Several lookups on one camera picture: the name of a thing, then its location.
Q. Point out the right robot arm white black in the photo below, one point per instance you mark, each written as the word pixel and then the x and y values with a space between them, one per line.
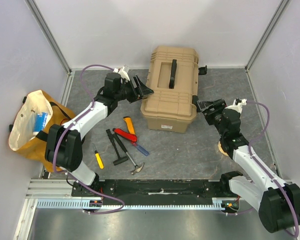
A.
pixel 276 201

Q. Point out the yellow tote bag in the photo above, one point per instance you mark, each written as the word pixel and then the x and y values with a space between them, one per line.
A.
pixel 22 140

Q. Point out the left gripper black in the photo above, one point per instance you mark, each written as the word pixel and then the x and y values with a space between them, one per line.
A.
pixel 142 90

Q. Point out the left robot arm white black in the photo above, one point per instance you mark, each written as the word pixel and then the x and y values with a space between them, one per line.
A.
pixel 64 142

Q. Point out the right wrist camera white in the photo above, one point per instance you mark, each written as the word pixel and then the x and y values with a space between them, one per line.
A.
pixel 239 103

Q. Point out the red utility knife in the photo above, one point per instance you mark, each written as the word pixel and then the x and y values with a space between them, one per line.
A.
pixel 126 135

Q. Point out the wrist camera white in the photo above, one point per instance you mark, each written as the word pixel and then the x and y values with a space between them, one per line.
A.
pixel 239 103
pixel 123 72

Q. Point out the tan plastic toolbox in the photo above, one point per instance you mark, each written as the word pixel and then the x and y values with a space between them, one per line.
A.
pixel 173 76

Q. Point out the blue handle screwdriver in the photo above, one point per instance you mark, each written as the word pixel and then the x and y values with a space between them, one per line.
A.
pixel 140 149

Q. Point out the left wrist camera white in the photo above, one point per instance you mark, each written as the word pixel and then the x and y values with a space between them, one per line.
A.
pixel 123 72

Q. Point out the yellow handle screwdriver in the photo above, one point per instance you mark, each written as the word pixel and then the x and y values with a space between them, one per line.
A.
pixel 98 158

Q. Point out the round yellow sponge disc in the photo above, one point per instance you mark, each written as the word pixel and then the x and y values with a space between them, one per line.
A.
pixel 221 149

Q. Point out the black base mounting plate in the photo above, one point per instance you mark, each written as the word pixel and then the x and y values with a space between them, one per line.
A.
pixel 145 187

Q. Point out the claw hammer black handle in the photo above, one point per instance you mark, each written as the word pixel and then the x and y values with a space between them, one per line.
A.
pixel 137 168

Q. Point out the blue white packet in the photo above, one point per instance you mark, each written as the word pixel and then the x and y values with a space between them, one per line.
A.
pixel 40 122

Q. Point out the black mallet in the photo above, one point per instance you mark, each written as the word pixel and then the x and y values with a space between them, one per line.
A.
pixel 120 159

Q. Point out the orange utility knife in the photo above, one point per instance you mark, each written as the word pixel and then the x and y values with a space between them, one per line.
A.
pixel 129 125

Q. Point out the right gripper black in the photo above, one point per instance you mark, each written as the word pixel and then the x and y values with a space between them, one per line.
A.
pixel 208 109

